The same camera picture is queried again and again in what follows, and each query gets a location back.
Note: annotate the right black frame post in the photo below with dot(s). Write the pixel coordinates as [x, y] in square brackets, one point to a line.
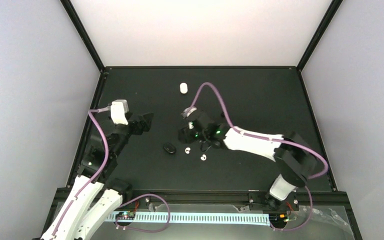
[319, 32]

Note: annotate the left black frame post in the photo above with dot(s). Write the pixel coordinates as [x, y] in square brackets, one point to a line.
[82, 32]

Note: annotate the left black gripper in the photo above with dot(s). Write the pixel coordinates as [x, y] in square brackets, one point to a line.
[145, 124]

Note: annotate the white capsule object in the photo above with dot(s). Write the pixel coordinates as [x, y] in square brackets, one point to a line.
[183, 88]

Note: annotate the black front mounting rail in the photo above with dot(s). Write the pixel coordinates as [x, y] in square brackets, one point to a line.
[255, 200]

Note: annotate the black earbud charging case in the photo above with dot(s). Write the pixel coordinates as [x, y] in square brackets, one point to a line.
[169, 148]

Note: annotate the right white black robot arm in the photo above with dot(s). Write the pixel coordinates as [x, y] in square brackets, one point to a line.
[289, 152]

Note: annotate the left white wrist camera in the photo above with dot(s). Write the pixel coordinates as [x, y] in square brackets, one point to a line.
[118, 110]

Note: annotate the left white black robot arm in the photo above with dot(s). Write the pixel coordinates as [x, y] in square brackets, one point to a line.
[94, 195]

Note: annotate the black frame post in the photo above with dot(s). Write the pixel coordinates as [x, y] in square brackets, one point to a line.
[82, 32]
[319, 32]

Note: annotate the clear plastic sheet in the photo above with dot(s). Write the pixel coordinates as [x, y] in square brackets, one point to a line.
[329, 216]

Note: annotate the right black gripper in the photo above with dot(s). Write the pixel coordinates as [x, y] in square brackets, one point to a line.
[185, 136]

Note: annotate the white slotted cable duct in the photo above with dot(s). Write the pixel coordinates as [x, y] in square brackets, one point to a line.
[258, 219]

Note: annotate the white earbud right one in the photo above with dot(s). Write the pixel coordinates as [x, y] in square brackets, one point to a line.
[203, 157]

